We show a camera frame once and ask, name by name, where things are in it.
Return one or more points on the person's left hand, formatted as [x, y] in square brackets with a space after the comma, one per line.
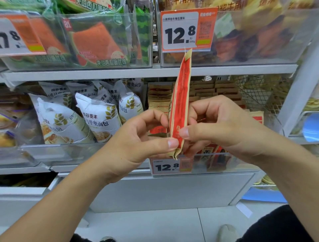
[127, 147]

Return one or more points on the person's right hand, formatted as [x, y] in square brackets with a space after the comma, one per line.
[231, 129]

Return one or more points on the person's left thumb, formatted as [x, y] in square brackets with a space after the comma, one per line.
[162, 147]

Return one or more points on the person's right thumb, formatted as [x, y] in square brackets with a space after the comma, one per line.
[196, 133]

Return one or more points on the red kraft snack packet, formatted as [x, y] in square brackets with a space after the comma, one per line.
[180, 99]

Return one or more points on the person's left forearm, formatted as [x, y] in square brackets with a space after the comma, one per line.
[57, 209]

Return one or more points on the person's right forearm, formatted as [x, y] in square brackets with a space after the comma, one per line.
[294, 179]

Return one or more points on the small orange white price tag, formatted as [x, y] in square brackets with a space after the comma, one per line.
[165, 167]

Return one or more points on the clear plastic bin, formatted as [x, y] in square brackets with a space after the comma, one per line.
[62, 152]
[109, 57]
[249, 58]
[224, 163]

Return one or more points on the white shelf base panel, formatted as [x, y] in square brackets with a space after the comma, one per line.
[174, 192]

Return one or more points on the stack of red kraft packs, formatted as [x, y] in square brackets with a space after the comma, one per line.
[159, 97]

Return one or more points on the pile of white bread bags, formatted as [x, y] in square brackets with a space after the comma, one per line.
[99, 117]

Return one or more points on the white paper slip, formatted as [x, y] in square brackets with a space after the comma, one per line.
[244, 210]

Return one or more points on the grey shelf board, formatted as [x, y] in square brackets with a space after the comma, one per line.
[99, 74]

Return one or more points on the large orange white price tag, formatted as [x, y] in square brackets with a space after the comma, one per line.
[180, 31]
[17, 37]

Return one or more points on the person's white shoe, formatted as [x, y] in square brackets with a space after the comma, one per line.
[227, 233]

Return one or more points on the white shelf upright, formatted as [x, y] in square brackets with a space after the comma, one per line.
[299, 89]

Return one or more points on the blue sign panel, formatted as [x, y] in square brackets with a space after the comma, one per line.
[311, 128]

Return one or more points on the pile of croissant packets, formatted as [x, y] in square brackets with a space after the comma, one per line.
[254, 32]

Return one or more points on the pile of yellow snack packets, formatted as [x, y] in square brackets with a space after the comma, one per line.
[311, 104]

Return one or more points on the pile of watermelon toast packets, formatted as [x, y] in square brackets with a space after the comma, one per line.
[97, 44]

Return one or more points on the person's black trousers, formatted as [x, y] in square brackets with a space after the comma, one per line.
[276, 228]

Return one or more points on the pile of clear pastry packets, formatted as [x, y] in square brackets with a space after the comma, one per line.
[11, 117]

